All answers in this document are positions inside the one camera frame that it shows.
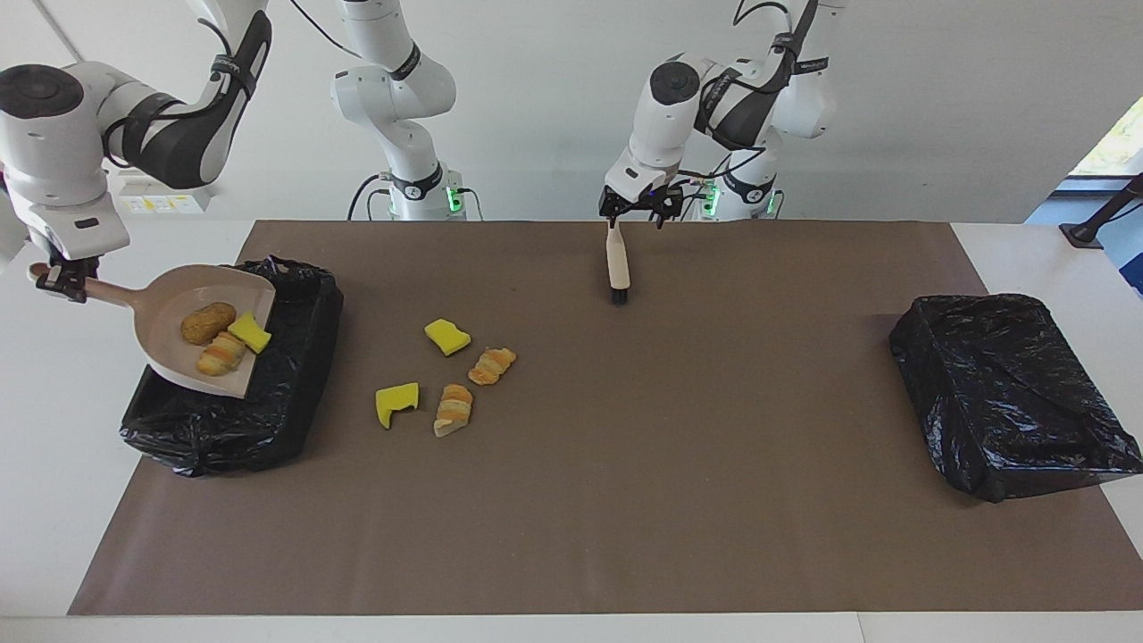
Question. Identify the black bag lined bin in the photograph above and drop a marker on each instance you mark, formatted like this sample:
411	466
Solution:
268	420
1009	402

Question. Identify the black stand foot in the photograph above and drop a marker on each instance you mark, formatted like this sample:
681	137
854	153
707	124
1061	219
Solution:
1085	234

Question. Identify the brown bread roll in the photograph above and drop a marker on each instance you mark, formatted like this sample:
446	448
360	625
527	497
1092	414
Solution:
208	322

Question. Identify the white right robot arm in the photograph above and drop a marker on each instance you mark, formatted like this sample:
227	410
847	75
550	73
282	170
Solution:
54	161

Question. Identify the yellow notched sponge piece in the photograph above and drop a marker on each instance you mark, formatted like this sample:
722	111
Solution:
396	404

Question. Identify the yellow sponge wedge piece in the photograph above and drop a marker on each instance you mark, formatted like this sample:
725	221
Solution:
447	337

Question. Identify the orange striped croissant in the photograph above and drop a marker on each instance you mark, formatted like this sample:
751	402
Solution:
492	365
454	409
221	354

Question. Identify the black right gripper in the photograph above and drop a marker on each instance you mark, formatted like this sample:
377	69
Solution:
76	264

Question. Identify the brown table mat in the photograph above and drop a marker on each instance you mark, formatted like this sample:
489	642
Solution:
571	554

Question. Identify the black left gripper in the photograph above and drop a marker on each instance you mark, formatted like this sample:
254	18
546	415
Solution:
643	195

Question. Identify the small yellow green sponge piece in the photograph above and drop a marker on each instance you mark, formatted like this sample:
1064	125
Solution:
249	332

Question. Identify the bright window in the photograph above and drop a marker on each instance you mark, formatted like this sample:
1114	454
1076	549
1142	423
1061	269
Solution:
1116	147

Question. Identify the white wall outlet box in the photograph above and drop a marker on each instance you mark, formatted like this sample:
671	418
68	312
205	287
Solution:
165	204

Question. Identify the pale pink plastic dustpan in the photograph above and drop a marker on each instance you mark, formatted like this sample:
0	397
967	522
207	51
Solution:
170	357

